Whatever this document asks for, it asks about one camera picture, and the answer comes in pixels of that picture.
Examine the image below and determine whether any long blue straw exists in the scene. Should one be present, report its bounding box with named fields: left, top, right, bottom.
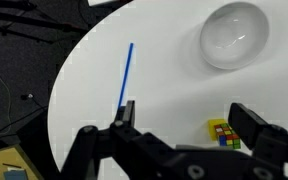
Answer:
left=118, top=43, right=134, bottom=108

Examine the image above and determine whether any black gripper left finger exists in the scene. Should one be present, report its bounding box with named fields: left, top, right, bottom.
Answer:
left=112, top=100, right=135, bottom=127

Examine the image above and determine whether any wooden side table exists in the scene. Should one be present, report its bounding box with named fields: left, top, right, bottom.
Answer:
left=0, top=145, right=44, bottom=180

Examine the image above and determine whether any white ceramic bowl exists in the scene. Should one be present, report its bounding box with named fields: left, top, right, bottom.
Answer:
left=199, top=2, right=270, bottom=70

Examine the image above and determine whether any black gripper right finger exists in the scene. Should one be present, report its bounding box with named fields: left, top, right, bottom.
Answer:
left=228, top=103, right=269, bottom=149

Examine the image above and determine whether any multicoloured Rubik's cube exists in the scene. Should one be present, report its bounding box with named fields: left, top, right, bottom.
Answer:
left=214, top=123, right=241, bottom=149

